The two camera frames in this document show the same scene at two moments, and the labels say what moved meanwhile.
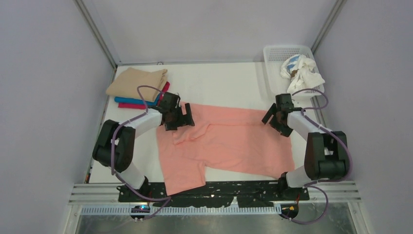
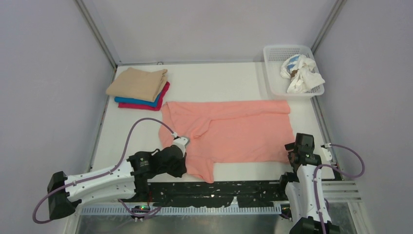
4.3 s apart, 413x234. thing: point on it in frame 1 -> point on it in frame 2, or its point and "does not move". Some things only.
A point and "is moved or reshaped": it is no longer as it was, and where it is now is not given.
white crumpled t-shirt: x=300 y=69 does not move
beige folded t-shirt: x=124 y=86 does not move
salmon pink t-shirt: x=232 y=139 is moved or reshaped
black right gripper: x=278 y=118 -> x=290 y=146
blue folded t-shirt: x=124 y=99 does not move
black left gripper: x=178 y=119 -> x=178 y=160
